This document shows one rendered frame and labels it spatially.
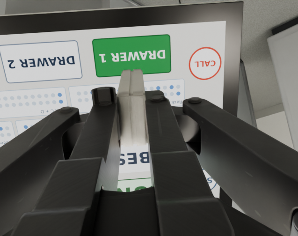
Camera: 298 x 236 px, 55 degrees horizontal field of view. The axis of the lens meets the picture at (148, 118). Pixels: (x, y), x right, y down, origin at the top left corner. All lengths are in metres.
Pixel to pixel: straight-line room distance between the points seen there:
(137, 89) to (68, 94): 0.23
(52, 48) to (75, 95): 0.06
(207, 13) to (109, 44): 0.12
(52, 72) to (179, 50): 0.16
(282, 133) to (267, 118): 0.26
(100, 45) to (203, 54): 0.12
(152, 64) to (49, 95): 0.14
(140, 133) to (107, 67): 0.21
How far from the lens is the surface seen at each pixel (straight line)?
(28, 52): 0.37
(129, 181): 0.42
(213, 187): 0.44
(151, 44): 0.35
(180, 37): 0.35
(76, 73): 0.36
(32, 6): 0.53
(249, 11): 2.05
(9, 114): 0.40
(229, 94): 0.38
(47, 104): 0.38
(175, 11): 0.35
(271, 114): 3.87
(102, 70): 0.36
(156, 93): 0.17
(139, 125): 0.15
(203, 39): 0.36
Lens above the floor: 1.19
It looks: 19 degrees down
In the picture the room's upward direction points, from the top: 175 degrees clockwise
